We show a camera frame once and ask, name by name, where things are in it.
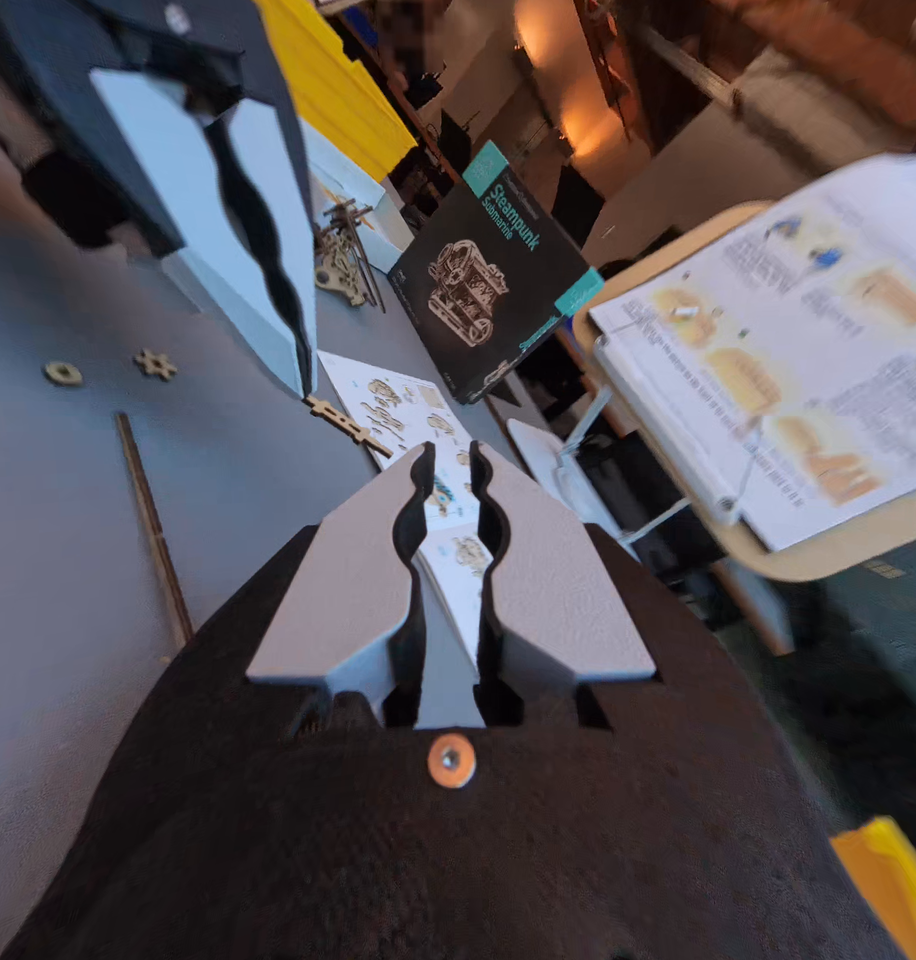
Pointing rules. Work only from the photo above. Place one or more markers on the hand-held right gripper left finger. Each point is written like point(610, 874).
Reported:
point(338, 585)

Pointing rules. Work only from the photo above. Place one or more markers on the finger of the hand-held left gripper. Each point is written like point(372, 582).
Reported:
point(278, 195)
point(165, 187)

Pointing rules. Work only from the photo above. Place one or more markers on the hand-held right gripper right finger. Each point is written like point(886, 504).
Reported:
point(563, 592)

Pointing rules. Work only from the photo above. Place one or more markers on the notched wooden strip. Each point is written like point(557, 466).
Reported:
point(349, 427)

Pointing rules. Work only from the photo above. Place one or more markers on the grey desk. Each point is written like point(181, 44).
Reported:
point(53, 525)

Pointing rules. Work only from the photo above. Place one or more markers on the white cardboard box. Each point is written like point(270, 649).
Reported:
point(353, 187)

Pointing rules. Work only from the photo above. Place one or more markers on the wooden mechanical model assembly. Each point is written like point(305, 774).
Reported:
point(341, 262)

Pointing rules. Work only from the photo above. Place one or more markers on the yellow plastic bin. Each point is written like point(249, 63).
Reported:
point(330, 82)

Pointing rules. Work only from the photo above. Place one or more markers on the white document stand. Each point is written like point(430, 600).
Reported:
point(536, 450)

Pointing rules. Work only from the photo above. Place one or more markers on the small wooden gear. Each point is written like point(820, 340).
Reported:
point(156, 364)

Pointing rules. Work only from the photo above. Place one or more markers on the illustrated instruction booklet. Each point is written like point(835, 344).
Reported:
point(405, 405)

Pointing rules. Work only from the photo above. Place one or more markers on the long wooden stick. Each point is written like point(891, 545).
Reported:
point(154, 525)

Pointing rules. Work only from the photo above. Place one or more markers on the white clip bar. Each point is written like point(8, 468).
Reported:
point(652, 412)

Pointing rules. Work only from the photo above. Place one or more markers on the black puzzle kit box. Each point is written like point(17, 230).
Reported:
point(495, 277)

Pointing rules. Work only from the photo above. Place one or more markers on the wooden document board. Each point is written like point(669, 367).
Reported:
point(802, 564)

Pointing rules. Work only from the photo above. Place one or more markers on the printed instruction sheets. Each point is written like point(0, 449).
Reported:
point(802, 300)

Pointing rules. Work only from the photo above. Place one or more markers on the yellow plastic object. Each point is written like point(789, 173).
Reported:
point(889, 885)

